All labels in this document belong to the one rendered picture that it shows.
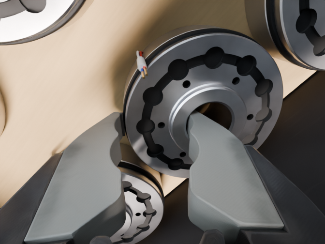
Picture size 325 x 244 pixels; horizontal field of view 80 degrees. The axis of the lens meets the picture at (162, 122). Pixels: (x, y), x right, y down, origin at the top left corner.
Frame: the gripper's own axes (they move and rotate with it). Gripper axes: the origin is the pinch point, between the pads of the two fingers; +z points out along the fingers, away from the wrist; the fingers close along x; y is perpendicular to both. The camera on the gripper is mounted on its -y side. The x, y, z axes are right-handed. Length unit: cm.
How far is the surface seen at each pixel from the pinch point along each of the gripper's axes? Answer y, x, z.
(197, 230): 9.3, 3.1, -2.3
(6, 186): 6.8, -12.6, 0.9
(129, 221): 8.5, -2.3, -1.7
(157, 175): 6.3, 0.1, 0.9
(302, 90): -0.1, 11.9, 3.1
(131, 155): 4.0, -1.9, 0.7
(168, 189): 9.9, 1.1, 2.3
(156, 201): 7.3, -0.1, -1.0
